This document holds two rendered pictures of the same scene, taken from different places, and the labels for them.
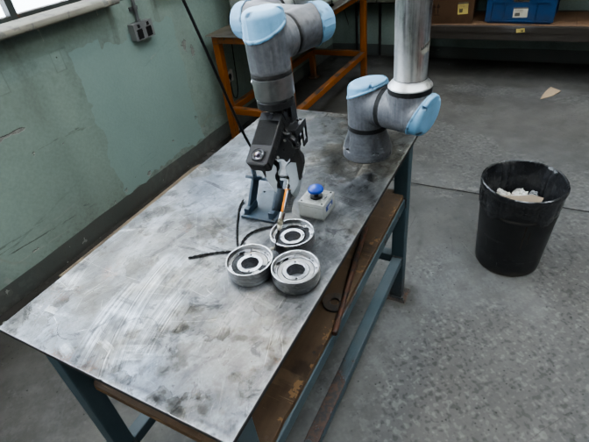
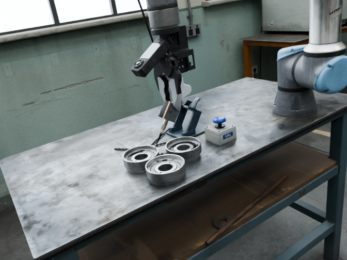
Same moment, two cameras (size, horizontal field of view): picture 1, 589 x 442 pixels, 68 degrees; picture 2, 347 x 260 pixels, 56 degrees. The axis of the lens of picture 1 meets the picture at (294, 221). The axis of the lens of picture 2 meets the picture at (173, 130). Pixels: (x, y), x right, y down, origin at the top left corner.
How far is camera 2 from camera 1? 0.44 m
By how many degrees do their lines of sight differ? 28
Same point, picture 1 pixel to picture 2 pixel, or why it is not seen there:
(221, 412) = (47, 238)
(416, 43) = (324, 8)
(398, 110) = (308, 67)
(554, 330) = not seen: outside the picture
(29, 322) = (12, 161)
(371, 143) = (292, 99)
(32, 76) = (116, 49)
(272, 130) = (155, 49)
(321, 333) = (198, 240)
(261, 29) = not seen: outside the picture
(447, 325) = not seen: outside the picture
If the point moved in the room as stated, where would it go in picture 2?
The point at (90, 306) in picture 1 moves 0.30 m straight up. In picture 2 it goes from (44, 161) to (14, 71)
